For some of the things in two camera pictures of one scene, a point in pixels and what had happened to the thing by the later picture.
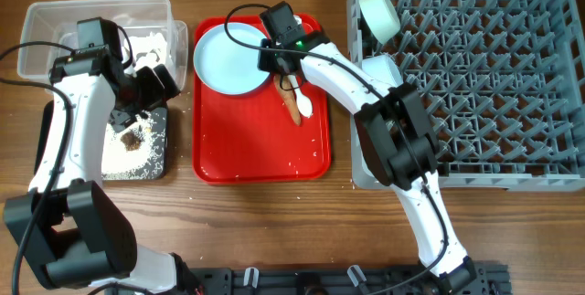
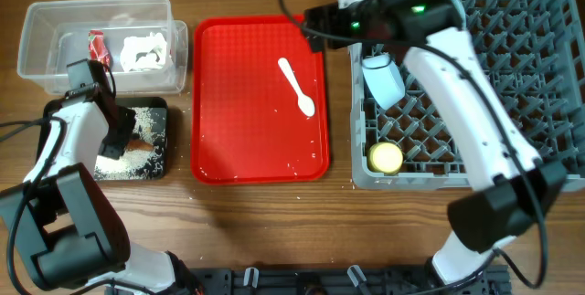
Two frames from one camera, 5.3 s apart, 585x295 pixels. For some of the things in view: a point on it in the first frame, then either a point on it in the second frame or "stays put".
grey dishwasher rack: x=497 y=55 stays put
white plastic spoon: x=303 y=102 stays put
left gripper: x=155 y=96 to x=116 y=151
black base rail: x=490 y=279 stays put
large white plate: x=227 y=66 to x=462 y=9
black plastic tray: x=138 y=152 stays put
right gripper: x=262 y=63 to x=330 y=15
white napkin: x=149 y=50 stays put
